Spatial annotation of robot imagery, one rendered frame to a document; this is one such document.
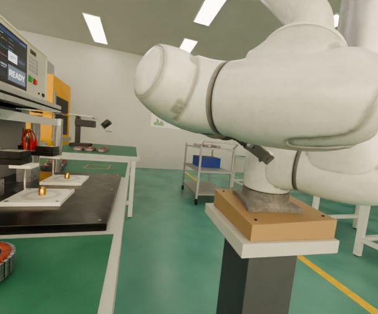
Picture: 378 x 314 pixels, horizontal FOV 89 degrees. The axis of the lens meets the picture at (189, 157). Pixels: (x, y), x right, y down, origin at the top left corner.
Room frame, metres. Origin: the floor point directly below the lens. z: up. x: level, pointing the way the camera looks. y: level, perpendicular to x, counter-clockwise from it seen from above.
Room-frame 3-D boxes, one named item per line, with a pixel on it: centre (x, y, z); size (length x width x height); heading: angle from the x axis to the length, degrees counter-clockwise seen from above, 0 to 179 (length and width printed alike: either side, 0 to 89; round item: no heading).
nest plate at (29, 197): (0.61, 0.46, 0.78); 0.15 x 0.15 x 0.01; 16
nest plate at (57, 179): (0.84, 0.53, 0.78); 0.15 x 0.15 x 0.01; 16
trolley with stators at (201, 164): (3.39, -0.33, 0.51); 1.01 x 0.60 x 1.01; 16
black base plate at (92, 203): (0.72, 0.51, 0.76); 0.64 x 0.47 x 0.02; 16
